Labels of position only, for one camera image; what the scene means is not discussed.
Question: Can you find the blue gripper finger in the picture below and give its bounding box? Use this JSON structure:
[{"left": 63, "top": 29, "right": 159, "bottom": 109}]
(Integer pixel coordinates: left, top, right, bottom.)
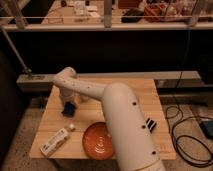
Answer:
[{"left": 62, "top": 102, "right": 76, "bottom": 117}]

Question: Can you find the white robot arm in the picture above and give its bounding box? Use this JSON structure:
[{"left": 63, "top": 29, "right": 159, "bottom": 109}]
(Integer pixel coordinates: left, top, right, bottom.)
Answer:
[{"left": 53, "top": 67, "right": 166, "bottom": 171}]

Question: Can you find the orange ridged bowl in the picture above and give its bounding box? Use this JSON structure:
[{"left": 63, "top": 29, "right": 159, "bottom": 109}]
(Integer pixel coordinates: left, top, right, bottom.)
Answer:
[{"left": 82, "top": 122, "right": 114, "bottom": 160}]

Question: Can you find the black white striped block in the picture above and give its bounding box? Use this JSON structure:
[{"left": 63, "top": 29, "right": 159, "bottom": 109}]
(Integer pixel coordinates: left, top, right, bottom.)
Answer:
[{"left": 146, "top": 118, "right": 157, "bottom": 132}]

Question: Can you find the diagonal metal pole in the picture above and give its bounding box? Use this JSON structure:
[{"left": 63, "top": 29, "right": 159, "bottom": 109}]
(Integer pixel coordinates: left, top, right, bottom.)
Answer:
[{"left": 0, "top": 26, "right": 33, "bottom": 78}]

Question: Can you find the blue power adapter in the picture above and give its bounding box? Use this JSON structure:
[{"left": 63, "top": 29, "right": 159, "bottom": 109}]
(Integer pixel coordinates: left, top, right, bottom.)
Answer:
[{"left": 200, "top": 121, "right": 213, "bottom": 139}]

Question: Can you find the grey metal shelf rail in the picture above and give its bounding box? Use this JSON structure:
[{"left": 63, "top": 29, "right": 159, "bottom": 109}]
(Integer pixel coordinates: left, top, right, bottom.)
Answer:
[{"left": 16, "top": 71, "right": 203, "bottom": 92}]

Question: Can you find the black floor cable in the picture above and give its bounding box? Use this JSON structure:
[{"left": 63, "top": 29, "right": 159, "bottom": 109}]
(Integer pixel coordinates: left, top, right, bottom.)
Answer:
[{"left": 164, "top": 105, "right": 213, "bottom": 169}]

